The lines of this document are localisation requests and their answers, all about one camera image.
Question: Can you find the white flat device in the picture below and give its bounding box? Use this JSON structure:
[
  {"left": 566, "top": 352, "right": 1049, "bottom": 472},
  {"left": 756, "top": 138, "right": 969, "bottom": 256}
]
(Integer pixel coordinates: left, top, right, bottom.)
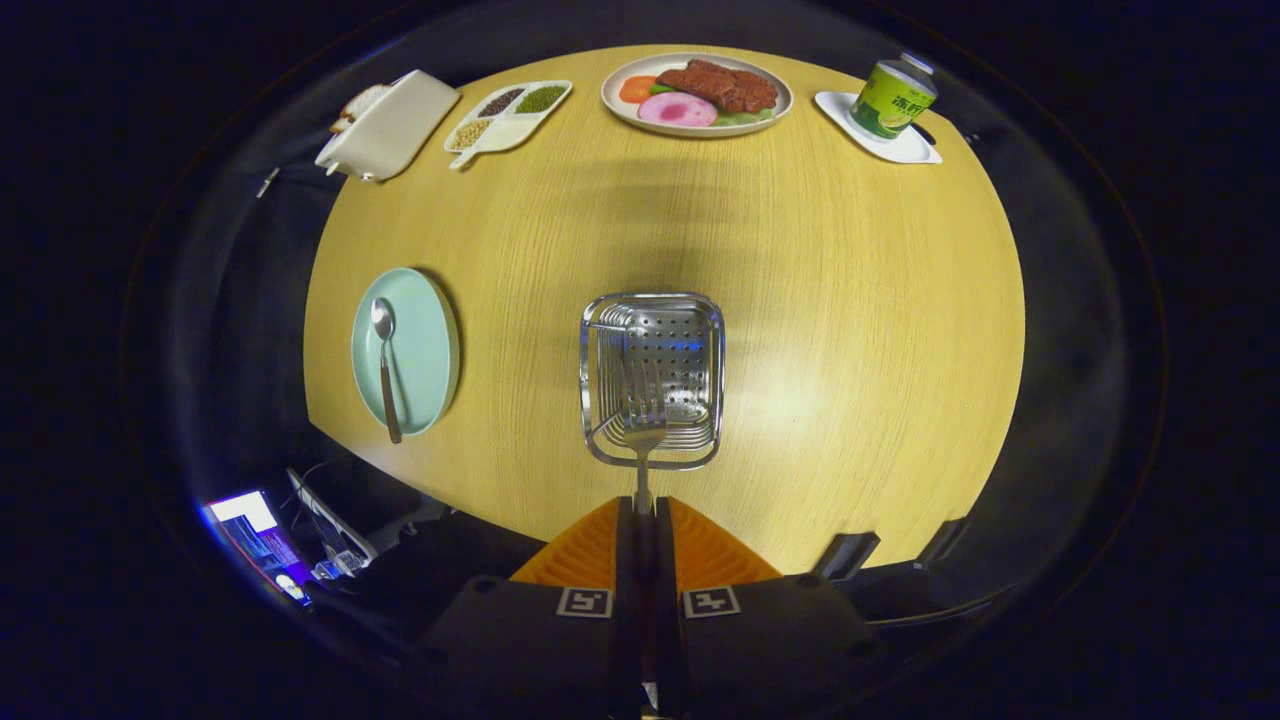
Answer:
[{"left": 287, "top": 468, "right": 378, "bottom": 561}]

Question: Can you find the white compartment tray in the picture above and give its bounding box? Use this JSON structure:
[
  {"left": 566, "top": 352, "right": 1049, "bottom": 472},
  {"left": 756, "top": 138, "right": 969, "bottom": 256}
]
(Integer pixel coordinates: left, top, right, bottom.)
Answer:
[{"left": 444, "top": 80, "right": 574, "bottom": 171}]

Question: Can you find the white oval food plate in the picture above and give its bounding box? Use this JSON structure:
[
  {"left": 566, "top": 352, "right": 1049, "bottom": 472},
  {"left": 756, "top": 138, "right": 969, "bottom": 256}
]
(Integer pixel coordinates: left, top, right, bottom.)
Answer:
[{"left": 601, "top": 52, "right": 794, "bottom": 138}]

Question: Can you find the cream white toaster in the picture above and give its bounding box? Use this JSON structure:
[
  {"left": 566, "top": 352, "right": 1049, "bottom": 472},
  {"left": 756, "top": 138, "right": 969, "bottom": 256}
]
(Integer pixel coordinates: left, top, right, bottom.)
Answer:
[{"left": 314, "top": 69, "right": 463, "bottom": 184}]

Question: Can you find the pink ham slice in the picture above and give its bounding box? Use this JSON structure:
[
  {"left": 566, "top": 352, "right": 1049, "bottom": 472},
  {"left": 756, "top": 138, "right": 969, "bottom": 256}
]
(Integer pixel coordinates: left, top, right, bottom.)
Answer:
[{"left": 638, "top": 91, "right": 719, "bottom": 128}]

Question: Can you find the white bread slice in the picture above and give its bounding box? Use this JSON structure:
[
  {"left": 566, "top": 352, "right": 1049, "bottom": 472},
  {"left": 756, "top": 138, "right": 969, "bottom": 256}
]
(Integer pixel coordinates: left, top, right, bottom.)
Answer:
[{"left": 338, "top": 84, "right": 394, "bottom": 123}]

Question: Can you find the white square coaster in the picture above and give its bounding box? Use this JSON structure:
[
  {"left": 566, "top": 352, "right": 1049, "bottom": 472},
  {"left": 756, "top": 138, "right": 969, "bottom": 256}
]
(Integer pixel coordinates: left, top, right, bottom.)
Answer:
[{"left": 814, "top": 91, "right": 943, "bottom": 166}]

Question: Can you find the perforated steel drain basket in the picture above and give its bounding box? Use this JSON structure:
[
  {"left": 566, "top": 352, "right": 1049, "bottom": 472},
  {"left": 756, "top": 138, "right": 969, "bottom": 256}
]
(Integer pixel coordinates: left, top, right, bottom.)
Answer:
[{"left": 579, "top": 291, "right": 725, "bottom": 471}]

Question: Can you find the green label drink bottle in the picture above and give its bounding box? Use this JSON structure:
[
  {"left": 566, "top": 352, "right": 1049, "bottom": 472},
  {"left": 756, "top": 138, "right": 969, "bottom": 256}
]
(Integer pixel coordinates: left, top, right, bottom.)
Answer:
[{"left": 850, "top": 53, "right": 939, "bottom": 141}]

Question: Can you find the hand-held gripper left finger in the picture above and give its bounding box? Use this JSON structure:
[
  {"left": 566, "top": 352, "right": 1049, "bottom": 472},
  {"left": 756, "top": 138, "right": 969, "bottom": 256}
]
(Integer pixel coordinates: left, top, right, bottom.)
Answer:
[{"left": 420, "top": 497, "right": 646, "bottom": 720}]

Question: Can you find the pale teal round plate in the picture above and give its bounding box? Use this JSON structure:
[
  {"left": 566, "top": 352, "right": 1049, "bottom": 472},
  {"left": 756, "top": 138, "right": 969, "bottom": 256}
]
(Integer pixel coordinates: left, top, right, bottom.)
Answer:
[{"left": 350, "top": 267, "right": 461, "bottom": 438}]

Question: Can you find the steel spoon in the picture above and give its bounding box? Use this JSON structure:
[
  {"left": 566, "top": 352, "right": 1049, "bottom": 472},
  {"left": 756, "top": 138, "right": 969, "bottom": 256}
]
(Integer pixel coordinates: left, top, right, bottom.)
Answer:
[{"left": 370, "top": 297, "right": 403, "bottom": 445}]

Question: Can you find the brown meat piece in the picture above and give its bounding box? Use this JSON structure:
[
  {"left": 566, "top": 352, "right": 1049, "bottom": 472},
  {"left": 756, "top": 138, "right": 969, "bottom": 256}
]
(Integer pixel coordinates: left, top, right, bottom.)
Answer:
[{"left": 657, "top": 59, "right": 779, "bottom": 114}]

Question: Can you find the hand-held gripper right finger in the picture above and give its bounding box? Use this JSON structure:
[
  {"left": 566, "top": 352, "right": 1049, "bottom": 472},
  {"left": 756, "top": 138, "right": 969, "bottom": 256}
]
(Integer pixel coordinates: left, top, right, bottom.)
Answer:
[{"left": 655, "top": 497, "right": 886, "bottom": 720}]

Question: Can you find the lit screen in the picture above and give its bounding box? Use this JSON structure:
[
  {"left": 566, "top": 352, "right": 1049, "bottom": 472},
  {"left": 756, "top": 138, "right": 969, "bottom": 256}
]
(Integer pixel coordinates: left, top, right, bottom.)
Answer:
[{"left": 205, "top": 490, "right": 311, "bottom": 606}]

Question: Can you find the steel fork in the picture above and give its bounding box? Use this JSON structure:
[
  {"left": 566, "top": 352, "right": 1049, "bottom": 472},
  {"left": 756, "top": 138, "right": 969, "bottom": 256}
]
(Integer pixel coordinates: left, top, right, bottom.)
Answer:
[{"left": 620, "top": 360, "right": 669, "bottom": 517}]

